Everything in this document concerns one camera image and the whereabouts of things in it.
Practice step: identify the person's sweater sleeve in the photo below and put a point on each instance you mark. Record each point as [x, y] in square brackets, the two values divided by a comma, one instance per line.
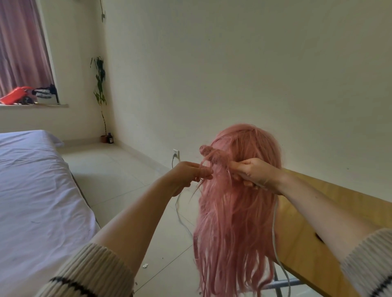
[88, 272]
[370, 263]

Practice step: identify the person's right sweater sleeve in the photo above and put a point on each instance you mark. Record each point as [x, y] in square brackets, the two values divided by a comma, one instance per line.
[370, 263]

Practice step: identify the brown plant pot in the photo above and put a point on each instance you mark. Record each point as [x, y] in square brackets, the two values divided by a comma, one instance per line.
[104, 139]

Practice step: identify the person's left sweater sleeve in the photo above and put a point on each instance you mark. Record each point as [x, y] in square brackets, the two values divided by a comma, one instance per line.
[88, 272]

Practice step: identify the pink curtain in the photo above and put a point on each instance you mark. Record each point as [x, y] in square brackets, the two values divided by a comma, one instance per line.
[21, 46]

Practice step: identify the tall green houseplant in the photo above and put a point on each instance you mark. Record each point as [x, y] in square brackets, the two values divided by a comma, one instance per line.
[99, 82]

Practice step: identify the white wall socket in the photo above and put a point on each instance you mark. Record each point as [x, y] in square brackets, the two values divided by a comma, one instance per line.
[175, 152]

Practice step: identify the person's left thumb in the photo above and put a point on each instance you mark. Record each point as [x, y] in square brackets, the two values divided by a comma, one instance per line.
[197, 165]

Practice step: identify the grey metal table frame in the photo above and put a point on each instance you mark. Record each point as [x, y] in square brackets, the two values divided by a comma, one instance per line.
[280, 283]

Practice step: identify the person's left hand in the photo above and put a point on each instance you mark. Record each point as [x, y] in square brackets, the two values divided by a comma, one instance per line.
[183, 176]

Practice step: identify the bed with white sheet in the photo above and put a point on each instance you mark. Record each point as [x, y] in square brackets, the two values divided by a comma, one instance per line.
[33, 202]

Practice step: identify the black and white bag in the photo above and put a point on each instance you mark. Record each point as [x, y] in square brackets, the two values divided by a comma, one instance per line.
[46, 91]

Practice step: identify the person's right forearm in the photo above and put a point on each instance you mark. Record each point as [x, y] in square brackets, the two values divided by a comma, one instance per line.
[321, 211]

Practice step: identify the red bag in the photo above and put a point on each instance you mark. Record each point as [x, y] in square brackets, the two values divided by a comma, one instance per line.
[15, 94]

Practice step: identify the person's left forearm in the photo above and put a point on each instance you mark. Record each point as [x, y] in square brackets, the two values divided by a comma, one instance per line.
[134, 220]

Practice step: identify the stone window sill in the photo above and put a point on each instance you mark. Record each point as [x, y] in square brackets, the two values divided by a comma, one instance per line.
[33, 106]

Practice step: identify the person's right hand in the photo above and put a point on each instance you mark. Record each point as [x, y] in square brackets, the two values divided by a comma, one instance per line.
[263, 174]

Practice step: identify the long pink wig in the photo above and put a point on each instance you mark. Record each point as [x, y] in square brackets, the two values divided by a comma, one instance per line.
[232, 220]

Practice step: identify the dark glass bottle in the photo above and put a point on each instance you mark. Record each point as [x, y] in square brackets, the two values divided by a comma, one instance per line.
[110, 138]

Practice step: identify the person's right thumb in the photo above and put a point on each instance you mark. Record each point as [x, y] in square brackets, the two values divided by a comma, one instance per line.
[238, 165]

